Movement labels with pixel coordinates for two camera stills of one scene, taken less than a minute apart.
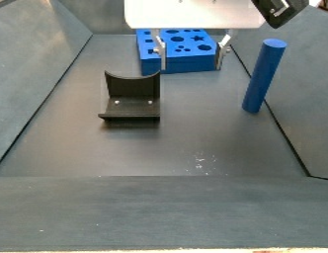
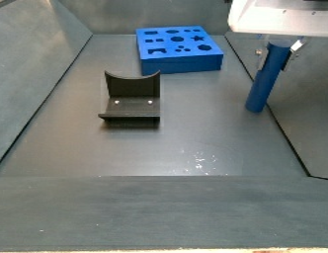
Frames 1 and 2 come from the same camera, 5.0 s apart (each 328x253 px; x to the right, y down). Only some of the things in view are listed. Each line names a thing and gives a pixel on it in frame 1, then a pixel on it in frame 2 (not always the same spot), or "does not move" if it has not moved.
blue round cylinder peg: (268, 67) does not move
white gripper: (192, 14) to (303, 18)
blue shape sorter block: (190, 51) does not move
